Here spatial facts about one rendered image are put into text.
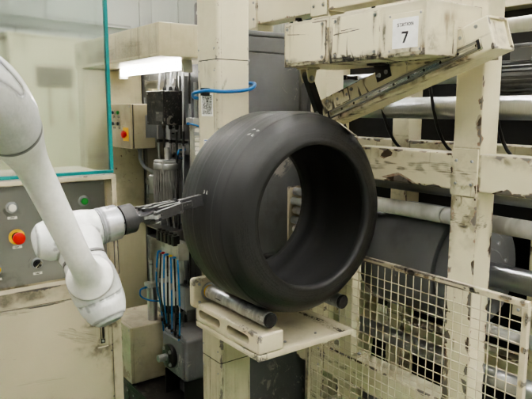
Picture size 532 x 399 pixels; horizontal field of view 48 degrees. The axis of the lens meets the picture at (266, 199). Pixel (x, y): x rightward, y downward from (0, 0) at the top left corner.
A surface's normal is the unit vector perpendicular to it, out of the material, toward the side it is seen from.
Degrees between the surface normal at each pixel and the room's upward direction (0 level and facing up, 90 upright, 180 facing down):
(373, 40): 90
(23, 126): 118
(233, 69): 90
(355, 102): 90
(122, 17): 90
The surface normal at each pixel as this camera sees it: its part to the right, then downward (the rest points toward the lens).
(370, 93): -0.81, 0.09
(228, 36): 0.59, 0.12
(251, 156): -0.05, -0.36
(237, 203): -0.18, -0.03
